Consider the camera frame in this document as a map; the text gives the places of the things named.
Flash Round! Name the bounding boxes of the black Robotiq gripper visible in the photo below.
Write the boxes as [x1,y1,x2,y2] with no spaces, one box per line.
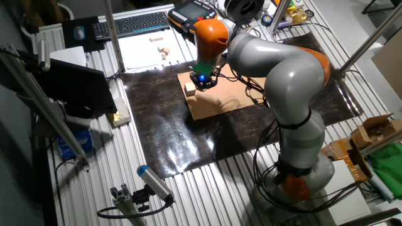
[189,71,219,92]

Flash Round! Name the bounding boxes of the brown cardboard sheet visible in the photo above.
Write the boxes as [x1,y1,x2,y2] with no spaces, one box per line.
[177,62,268,122]

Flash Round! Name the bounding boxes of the dark marble pattern mat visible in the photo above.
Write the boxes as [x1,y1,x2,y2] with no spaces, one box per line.
[121,31,364,180]

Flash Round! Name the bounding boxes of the white paper sheet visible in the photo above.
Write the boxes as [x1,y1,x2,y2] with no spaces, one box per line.
[117,28,197,73]

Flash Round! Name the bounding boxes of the orange black teach pendant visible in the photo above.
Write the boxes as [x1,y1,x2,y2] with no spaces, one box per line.
[167,0,219,34]

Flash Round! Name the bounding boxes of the black filament spool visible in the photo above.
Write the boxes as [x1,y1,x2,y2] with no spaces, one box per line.
[224,0,266,23]

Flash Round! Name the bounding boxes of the small open white box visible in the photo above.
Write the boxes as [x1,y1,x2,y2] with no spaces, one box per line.
[108,96,132,127]

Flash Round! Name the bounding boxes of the black computer keyboard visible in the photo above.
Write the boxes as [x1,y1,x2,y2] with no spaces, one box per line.
[91,11,171,41]

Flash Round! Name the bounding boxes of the black mouse pad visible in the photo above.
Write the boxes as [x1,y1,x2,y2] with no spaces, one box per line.
[61,16,106,53]

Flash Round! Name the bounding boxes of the clear bag of gold items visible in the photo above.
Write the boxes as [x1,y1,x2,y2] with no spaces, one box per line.
[287,8,308,26]

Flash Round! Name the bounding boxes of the black laptop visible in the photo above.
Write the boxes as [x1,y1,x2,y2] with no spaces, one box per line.
[17,50,117,116]

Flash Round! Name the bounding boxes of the blue grey computer mouse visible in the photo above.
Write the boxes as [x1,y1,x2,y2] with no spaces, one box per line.
[73,25,86,41]

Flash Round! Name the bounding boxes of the white paper pad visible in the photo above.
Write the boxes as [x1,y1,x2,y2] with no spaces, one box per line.
[50,46,87,67]

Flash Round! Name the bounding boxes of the blue tissue pack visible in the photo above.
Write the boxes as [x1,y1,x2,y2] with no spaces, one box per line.
[56,128,94,159]

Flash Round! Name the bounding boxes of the white plant pot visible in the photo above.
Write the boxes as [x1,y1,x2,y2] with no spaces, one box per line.
[20,2,75,40]

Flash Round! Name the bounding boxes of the taped flat cardboard box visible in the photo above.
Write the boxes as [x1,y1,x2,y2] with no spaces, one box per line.
[320,137,373,183]

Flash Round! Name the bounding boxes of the open cardboard box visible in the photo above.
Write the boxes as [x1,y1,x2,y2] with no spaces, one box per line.
[350,113,402,150]

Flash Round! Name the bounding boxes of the white flat box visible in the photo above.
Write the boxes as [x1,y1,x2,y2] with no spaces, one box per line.
[320,159,372,225]

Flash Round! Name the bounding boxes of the brown board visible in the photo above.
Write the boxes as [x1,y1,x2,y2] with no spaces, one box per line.
[371,30,402,101]

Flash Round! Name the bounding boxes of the black chair legs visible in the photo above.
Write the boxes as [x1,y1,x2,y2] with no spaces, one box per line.
[361,0,402,15]

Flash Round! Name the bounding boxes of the green cloth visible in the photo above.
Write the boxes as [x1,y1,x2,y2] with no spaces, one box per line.
[369,143,402,200]

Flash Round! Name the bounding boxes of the aluminium frame pole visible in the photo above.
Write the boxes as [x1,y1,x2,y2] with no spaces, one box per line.
[360,128,402,158]
[104,0,126,73]
[339,1,402,76]
[268,0,291,35]

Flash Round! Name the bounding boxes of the silver camera with blue end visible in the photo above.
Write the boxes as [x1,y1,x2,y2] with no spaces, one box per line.
[136,164,175,203]

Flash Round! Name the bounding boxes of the black camera clamp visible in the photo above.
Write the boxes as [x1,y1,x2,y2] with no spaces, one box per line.
[131,185,151,213]

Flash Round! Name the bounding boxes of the short aluminium extrusion post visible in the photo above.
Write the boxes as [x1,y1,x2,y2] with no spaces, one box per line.
[109,183,147,226]

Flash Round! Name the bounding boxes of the black camera cable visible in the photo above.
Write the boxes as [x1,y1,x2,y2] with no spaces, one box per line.
[96,200,173,220]

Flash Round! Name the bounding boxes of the silver camera on pole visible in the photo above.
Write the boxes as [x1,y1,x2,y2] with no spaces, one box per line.
[37,39,51,72]

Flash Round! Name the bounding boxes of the slanted aluminium frame beam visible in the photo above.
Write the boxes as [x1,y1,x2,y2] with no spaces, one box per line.
[0,43,90,170]

